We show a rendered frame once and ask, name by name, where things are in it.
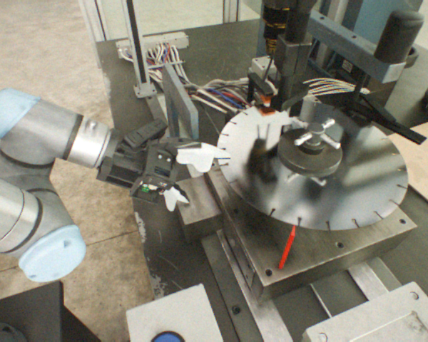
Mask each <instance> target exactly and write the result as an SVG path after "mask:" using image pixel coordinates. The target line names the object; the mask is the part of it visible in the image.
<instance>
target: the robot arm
mask: <svg viewBox="0 0 428 342"><path fill-rule="evenodd" d="M81 122H82V123H81ZM167 127H168V125H167V124H165V123H164V122H163V121H162V120H161V119H160V118H158V119H156V120H154V121H151V122H150V123H148V124H147V125H144V126H143V127H139V128H137V129H135V130H134V131H133V132H131V133H129V134H127V135H125V136H124V137H123V139H122V141H121V142H119V141H118V137H119V133H120V130H115V129H113V128H111V130H109V126H108V125H105V124H103V123H100V122H98V121H96V120H93V119H91V118H88V117H86V116H84V115H82V114H80V113H77V112H73V111H71V110H68V109H66V108H63V107H61V106H59V105H57V104H54V103H51V102H49V101H47V100H44V99H43V98H42V97H41V96H32V95H29V94H27V93H24V92H21V91H19V90H16V89H13V88H5V89H3V90H1V91H0V139H1V141H0V253H2V254H5V255H9V256H11V257H15V258H17V259H18V260H19V267H20V268H21V269H23V270H24V273H25V275H26V276H27V277H28V278H29V280H31V281H35V282H48V281H53V280H56V279H59V278H61V277H63V276H65V275H66V274H68V273H69V272H71V271H72V270H73V269H75V268H76V267H77V266H78V265H79V264H80V263H81V261H82V259H83V257H84V255H85V253H86V245H85V243H84V241H83V239H82V236H81V234H80V229H79V228H78V227H77V226H76V225H75V223H74V221H73V219H72V218H71V215H70V214H69V213H68V210H67V209H66V207H65V205H64V204H63V202H62V201H61V198H60V197H59V195H58V193H57V191H56V188H55V187H54V185H53V183H52V182H51V181H50V175H51V171H52V169H53V167H54V164H55V161H56V158H58V159H62V160H67V159H68V160H67V161H69V162H72V163H74V164H77V165H80V166H83V167H87V168H90V169H93V168H94V167H96V170H98V172H97V175H96V180H99V181H102V182H106V183H108V184H112V185H117V186H119V187H123V188H126V189H129V190H130V193H129V197H132V198H135V199H137V200H142V201H144V202H149V203H151V204H156V205H158V194H160V195H161V194H164V196H165V202H166V206H167V208H168V209H169V210H170V211H173V210H174V208H175V204H176V202H177V200H180V201H182V202H187V203H189V197H188V195H187V193H186V191H185V190H182V189H181V188H180V186H179V185H177V184H176V177H177V176H178V165H176V164H175V161H176V158H177V161H178V162H179V163H182V164H192V165H193V166H194V168H195V169H196V170H197V171H198V172H207V171H208V170H209V169H210V167H211V165H212V162H213V158H214V157H216V158H230V153H229V152H226V151H224V150H221V149H219V148H217V147H214V146H212V145H208V144H205V143H202V142H201V141H197V140H191V139H188V138H168V139H161V138H162V137H163V136H164V134H165V130H166V128H167ZM79 128H80V129H79ZM78 129H79V130H78ZM77 133H78V134H77ZM74 140H75V141H74ZM72 147H73V148H72ZM71 149H72V150H71ZM70 153H71V154H70ZM69 154H70V155H69ZM174 154H178V155H177V157H176V155H174ZM138 190H141V191H144V192H147V193H150V197H152V201H151V200H149V199H145V198H142V197H138ZM0 342H27V339H26V337H25V336H24V334H23V333H22V332H20V331H19V330H18V329H16V328H13V327H12V326H10V325H7V324H5V323H0Z"/></svg>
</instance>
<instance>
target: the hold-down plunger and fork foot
mask: <svg viewBox="0 0 428 342"><path fill-rule="evenodd" d="M293 79H294V76H292V77H287V76H281V75H280V84H279V88H278V93H277V95H275V96H273V97H272V98H271V99H270V106H269V107H270V108H272V109H274V110H276V111H277V112H279V113H282V112H283V111H284V110H285V112H287V109H288V108H289V107H290V111H289V114H288V117H289V118H293V117H295V116H296V117H300V113H301V110H302V104H303V102H304V99H303V98H304V97H306V96H307V93H308V91H309V87H310V86H309V85H307V84H305V83H303V82H301V81H297V82H296V83H293V84H292V82H293Z"/></svg>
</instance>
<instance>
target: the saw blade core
mask: <svg viewBox="0 0 428 342"><path fill-rule="evenodd" d="M269 106H270V104H269V103H267V104H264V103H261V104H259V105H256V106H253V107H251V108H248V109H247V110H244V111H243V112H241V113H239V114H238V115H236V116H235V117H234V118H233V119H232V120H231V121H230V122H228V123H227V124H226V125H225V127H224V129H223V131H222V133H221V134H222V135H220V138H219V140H225V141H226V143H224V142H219V143H218V148H219V149H221V150H224V149H226V150H224V151H226V152H229V153H230V158H218V162H219V165H220V169H221V171H222V173H223V175H224V177H225V179H226V180H227V183H228V184H230V183H231V184H230V187H231V188H233V189H234V190H235V192H236V193H237V194H238V195H240V196H241V197H242V198H243V199H244V200H245V201H246V200H247V199H249V198H250V196H251V195H252V196H254V197H251V198H250V199H249V200H248V201H247V203H249V204H250V205H252V206H253V207H254V208H256V209H258V210H259V211H260V212H262V213H263V214H266V215H267V216H269V215H270V213H271V212H272V209H275V211H274V212H273V214H272V215H271V217H273V218H276V219H278V220H280V221H282V222H286V223H288V224H291V225H295V226H298V220H299V219H298V217H299V218H301V220H300V227H303V228H306V229H313V230H320V231H329V229H328V226H327V223H326V222H329V227H330V231H347V230H352V229H357V226H358V228H363V227H367V226H369V225H371V224H374V223H376V222H379V221H380V220H382V219H384V218H385V217H387V216H388V215H389V214H391V213H392V212H393V211H394V210H395V209H396V208H397V207H398V206H399V204H401V202H402V200H403V199H404V197H405V195H406V193H407V183H408V175H407V173H408V171H407V166H406V163H405V161H404V159H403V157H402V155H400V154H401V153H400V152H399V150H398V149H397V147H396V146H395V145H394V143H393V142H392V141H391V140H390V139H388V137H387V136H386V135H385V134H384V133H383V132H381V131H380V130H379V129H377V128H376V127H375V126H372V124H371V123H369V122H368V121H366V120H365V119H363V118H361V117H359V116H357V115H355V116H354V117H353V118H351V117H352V116H353V115H354V114H353V113H351V112H349V111H347V110H343V109H341V108H335V110H333V108H334V107H332V106H330V105H325V104H321V103H316V104H315V106H314V102H309V101H304V102H303V104H302V110H301V113H300V117H297V118H299V119H301V120H303V121H304V122H306V123H307V124H311V123H318V124H323V123H325V122H327V121H328V120H330V119H333V120H334V124H332V125H331V126H330V127H328V128H326V129H325V133H327V134H328V135H330V136H332V137H333V138H334V139H335V140H336V141H337V142H338V143H339V144H340V147H341V149H342V158H341V160H340V163H339V164H338V166H337V167H336V168H335V169H334V170H332V171H330V172H326V173H322V174H310V173H306V172H301V171H299V170H296V169H294V168H292V167H291V166H289V165H288V164H287V163H286V162H285V161H284V160H283V159H282V158H281V156H280V155H279V153H278V144H279V140H280V138H281V137H282V135H283V134H285V133H286V132H287V131H289V130H292V129H295V128H301V127H300V126H299V125H297V124H296V123H294V122H292V118H289V117H288V115H287V112H285V110H284V111H283V112H282V113H279V112H277V111H276V110H274V109H272V108H270V107H269ZM260 108H262V109H260ZM234 123H236V124H234ZM369 127H370V128H369ZM226 135H228V136H226ZM382 139H383V140H382ZM384 139H386V140H384ZM392 154H394V155H392ZM226 164H228V165H226ZM221 165H223V166H221ZM398 169H399V170H400V171H399V170H398ZM235 180H237V182H234V181H235ZM232 182H233V183H232ZM397 185H399V186H400V187H398V186H397ZM405 188H406V189H405ZM389 200H391V201H392V202H389ZM374 212H376V213H377V214H375V213H374ZM377 215H378V216H377ZM380 217H381V218H382V219H381V218H380ZM351 219H353V220H355V223H354V222H353V221H352V220H351ZM355 224H356V225H357V226H356V225H355Z"/></svg>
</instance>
